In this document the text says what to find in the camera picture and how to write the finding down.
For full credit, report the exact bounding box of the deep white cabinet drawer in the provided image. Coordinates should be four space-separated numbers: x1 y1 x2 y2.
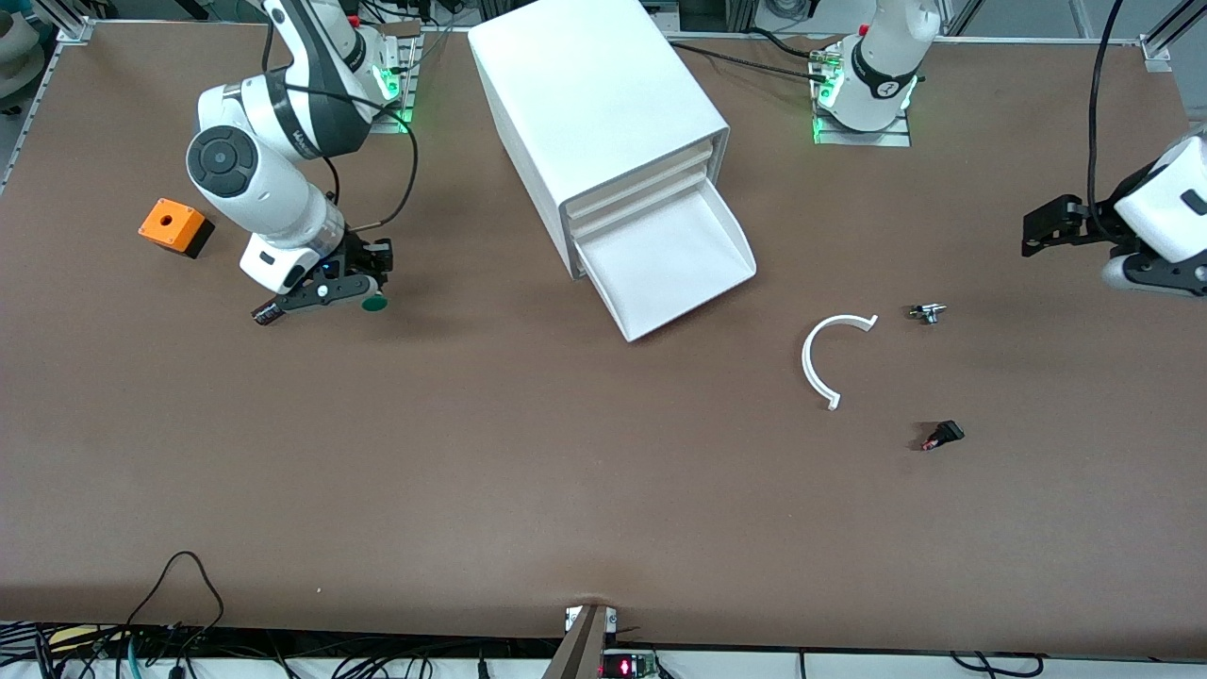
573 179 758 343

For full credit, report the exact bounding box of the shallow white cabinet drawer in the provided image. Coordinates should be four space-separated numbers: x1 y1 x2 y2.
569 160 712 242
567 141 714 224

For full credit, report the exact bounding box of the white drawer cabinet shell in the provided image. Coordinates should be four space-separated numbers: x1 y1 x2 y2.
468 0 730 281

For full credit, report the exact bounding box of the orange box with hole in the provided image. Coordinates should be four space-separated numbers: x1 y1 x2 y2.
139 198 216 260

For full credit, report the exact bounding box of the white curved plastic arc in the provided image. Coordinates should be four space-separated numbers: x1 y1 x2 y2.
802 313 880 412

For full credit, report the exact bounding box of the cream round object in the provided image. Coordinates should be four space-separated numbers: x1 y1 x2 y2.
0 14 46 100

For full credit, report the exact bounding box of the device with red display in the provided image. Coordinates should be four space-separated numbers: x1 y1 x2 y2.
600 650 659 679

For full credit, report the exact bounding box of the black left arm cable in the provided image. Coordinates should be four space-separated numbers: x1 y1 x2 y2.
1087 0 1128 237

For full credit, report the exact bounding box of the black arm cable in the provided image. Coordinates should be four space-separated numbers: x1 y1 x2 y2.
1087 0 1128 237
262 0 419 237

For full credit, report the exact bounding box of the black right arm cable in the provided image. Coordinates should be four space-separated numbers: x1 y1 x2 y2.
262 0 419 237

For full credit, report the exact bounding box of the aluminium frame profile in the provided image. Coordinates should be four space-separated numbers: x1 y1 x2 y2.
1139 0 1207 75
33 0 95 46

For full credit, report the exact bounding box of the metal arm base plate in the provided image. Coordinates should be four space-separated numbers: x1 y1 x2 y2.
363 24 422 134
813 38 913 148

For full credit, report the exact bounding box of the black base power cable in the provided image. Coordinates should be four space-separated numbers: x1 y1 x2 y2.
668 41 819 81
750 26 831 59

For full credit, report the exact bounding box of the black looped table cable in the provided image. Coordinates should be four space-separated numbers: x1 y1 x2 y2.
123 551 227 652

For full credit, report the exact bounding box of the brown camera mount post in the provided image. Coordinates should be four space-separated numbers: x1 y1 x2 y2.
542 604 612 679

